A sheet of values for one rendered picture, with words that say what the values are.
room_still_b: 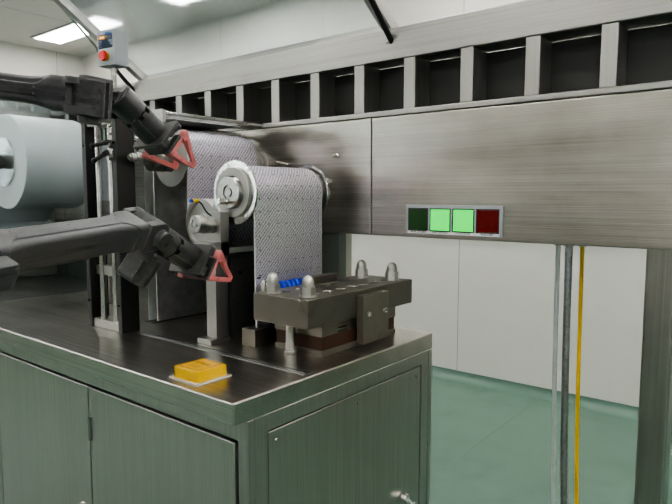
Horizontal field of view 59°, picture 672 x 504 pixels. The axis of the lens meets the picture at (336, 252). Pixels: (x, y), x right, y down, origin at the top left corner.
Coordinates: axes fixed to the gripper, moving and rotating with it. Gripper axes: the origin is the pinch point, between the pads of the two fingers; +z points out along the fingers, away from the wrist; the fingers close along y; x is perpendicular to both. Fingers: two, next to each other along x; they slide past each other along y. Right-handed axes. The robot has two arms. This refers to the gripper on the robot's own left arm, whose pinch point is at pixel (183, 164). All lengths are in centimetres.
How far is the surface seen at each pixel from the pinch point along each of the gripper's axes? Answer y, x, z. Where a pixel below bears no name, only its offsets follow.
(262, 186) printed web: 6.7, 7.1, 15.8
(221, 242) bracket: -0.6, -6.7, 19.1
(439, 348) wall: -92, 94, 286
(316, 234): 6.7, 9.9, 37.8
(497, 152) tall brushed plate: 50, 31, 34
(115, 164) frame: -26.9, 1.1, -0.5
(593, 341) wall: 9, 108, 273
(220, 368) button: 19.6, -35.2, 19.1
